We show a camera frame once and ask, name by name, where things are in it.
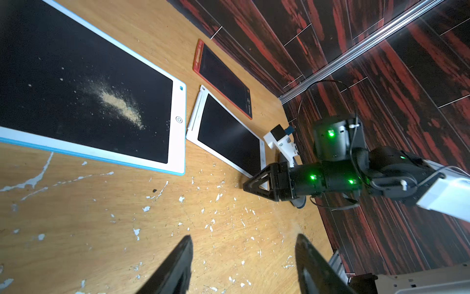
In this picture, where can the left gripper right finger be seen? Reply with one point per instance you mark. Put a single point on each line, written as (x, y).
(315, 275)

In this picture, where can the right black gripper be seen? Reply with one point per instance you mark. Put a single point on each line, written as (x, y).
(341, 151)

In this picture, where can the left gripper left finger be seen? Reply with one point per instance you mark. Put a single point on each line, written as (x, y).
(174, 274)

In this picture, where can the red drawing tablet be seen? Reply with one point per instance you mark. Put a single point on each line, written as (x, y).
(213, 71)

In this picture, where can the blue-edged white drawing tablet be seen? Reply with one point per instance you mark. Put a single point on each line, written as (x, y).
(67, 87)

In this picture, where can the grey microfibre cloth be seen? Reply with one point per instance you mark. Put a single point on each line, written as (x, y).
(299, 203)

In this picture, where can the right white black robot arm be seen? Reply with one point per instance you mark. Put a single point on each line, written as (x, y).
(414, 181)

